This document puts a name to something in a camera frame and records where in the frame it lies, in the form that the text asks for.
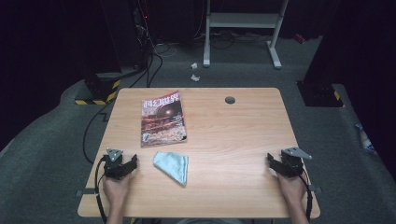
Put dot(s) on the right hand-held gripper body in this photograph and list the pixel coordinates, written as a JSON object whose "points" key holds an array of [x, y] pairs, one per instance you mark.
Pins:
{"points": [[292, 163]]}

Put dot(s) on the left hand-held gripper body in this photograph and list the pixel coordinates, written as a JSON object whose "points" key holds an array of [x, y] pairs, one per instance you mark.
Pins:
{"points": [[113, 166]]}

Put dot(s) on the light blue cloth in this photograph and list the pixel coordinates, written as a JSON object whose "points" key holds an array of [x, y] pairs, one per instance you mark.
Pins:
{"points": [[174, 166]]}

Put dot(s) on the glossy magazine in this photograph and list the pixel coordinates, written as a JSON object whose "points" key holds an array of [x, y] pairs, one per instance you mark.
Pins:
{"points": [[163, 119]]}

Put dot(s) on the person's left hand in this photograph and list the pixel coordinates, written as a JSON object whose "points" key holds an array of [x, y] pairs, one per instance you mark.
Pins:
{"points": [[115, 189]]}

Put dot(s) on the person's right hand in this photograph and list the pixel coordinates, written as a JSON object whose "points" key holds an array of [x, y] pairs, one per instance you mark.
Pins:
{"points": [[292, 189]]}

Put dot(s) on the black yellow striped stand base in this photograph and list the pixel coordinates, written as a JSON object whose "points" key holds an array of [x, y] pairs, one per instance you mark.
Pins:
{"points": [[320, 95], [99, 91]]}

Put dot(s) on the grey table grommet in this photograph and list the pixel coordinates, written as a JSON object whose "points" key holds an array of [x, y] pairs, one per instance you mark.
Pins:
{"points": [[230, 100]]}

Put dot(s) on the plastic packet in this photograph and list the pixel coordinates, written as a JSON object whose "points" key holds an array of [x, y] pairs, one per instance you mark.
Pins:
{"points": [[364, 140]]}

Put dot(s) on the person's grey clothing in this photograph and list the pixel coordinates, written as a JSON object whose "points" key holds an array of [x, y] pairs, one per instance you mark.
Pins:
{"points": [[211, 221]]}

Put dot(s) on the crumpled white paper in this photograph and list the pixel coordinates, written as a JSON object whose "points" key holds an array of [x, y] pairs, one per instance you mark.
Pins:
{"points": [[194, 65], [195, 77]]}

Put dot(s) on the small red object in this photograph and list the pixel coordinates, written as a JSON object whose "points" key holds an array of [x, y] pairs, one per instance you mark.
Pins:
{"points": [[299, 38]]}

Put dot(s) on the dark equipment rack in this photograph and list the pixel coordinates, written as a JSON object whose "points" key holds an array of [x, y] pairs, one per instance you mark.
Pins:
{"points": [[140, 31]]}

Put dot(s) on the black curtain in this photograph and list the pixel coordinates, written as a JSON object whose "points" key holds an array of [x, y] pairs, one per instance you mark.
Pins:
{"points": [[40, 46], [358, 46]]}

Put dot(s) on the white metal stand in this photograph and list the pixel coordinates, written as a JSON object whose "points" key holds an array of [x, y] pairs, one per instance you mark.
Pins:
{"points": [[243, 20]]}

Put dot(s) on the grey table bracket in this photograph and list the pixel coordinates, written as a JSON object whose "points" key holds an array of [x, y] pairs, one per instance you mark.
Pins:
{"points": [[317, 189], [85, 192]]}

